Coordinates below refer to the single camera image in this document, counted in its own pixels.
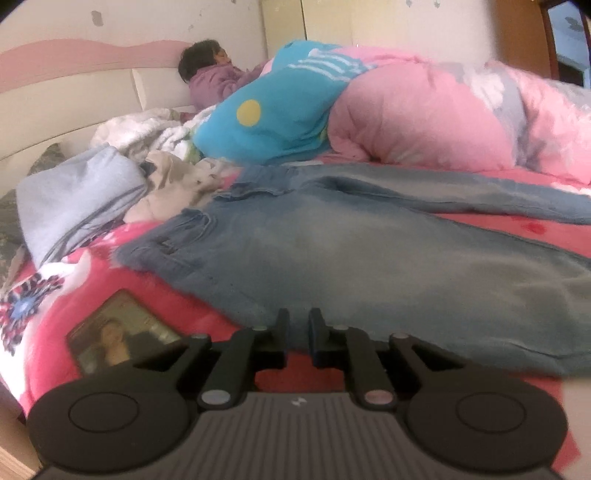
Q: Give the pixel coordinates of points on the brown wooden door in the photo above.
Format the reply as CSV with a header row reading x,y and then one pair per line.
x,y
521,35

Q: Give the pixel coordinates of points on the cream wardrobe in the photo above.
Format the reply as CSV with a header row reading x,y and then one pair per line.
x,y
446,30

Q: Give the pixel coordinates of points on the beige garment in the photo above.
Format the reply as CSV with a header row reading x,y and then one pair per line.
x,y
174,185

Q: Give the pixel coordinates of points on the light blue sweatshirt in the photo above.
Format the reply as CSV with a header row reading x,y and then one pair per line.
x,y
61,208

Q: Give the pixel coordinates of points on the pink floral duvet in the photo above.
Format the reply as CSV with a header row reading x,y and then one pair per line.
x,y
411,111

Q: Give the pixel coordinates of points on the red floral bed blanket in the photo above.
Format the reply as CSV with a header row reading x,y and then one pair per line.
x,y
55,301

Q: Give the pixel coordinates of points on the pink cream headboard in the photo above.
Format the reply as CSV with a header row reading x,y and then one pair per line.
x,y
59,91

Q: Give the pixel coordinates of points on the white grey patterned blanket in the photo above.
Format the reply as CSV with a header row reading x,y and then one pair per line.
x,y
159,129

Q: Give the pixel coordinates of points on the black smartphone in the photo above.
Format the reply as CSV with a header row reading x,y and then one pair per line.
x,y
121,329

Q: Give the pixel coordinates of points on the person in purple top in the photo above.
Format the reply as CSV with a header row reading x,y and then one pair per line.
x,y
210,75

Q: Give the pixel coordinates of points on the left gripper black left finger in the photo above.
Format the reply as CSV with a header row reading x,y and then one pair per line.
x,y
133,413

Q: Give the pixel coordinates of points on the blue denim jeans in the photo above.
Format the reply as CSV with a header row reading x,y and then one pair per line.
x,y
376,248

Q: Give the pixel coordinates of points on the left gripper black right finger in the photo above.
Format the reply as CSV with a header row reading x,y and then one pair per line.
x,y
468,416

